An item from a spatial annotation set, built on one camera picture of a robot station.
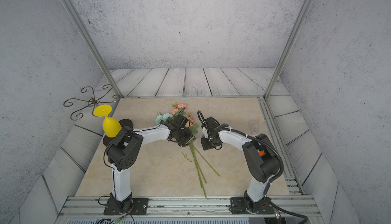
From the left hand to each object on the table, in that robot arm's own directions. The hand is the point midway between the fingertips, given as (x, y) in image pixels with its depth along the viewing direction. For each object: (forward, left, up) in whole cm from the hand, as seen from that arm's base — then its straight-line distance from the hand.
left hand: (198, 141), depth 94 cm
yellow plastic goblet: (-5, +41, +22) cm, 47 cm away
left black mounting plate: (-33, +31, 0) cm, 45 cm away
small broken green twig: (-8, +8, -4) cm, 12 cm away
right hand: (-4, -4, +1) cm, 6 cm away
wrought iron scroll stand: (+7, +51, +29) cm, 59 cm away
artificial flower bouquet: (+23, +12, +3) cm, 26 cm away
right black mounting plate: (-34, -18, -2) cm, 39 cm away
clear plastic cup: (+10, -37, 0) cm, 38 cm away
